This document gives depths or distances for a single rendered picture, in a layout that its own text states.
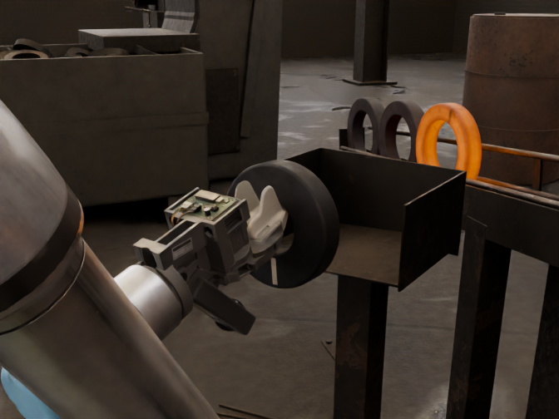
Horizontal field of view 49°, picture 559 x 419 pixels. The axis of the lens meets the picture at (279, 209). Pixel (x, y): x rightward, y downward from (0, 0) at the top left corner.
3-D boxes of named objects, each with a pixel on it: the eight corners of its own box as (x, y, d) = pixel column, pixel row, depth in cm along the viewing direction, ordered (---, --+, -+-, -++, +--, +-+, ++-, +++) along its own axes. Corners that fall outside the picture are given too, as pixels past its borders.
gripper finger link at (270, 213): (299, 169, 70) (250, 209, 65) (307, 213, 73) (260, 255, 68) (278, 165, 72) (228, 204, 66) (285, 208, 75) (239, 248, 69)
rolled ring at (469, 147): (410, 114, 131) (423, 113, 132) (421, 200, 130) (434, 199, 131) (460, 92, 113) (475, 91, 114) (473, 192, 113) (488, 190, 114)
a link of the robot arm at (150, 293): (162, 362, 57) (106, 335, 62) (195, 332, 60) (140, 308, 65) (140, 300, 53) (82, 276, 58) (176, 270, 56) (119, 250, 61)
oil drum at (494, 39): (516, 156, 398) (535, 11, 369) (586, 180, 344) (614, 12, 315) (435, 163, 380) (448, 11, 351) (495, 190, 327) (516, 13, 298)
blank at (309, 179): (234, 157, 79) (216, 160, 76) (338, 160, 70) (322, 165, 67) (244, 272, 82) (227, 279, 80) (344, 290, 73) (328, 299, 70)
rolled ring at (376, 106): (378, 97, 146) (390, 97, 147) (345, 96, 163) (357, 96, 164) (378, 174, 150) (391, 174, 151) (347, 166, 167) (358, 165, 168)
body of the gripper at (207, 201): (253, 196, 63) (171, 261, 55) (267, 263, 68) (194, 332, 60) (199, 183, 68) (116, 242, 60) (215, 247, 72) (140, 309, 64)
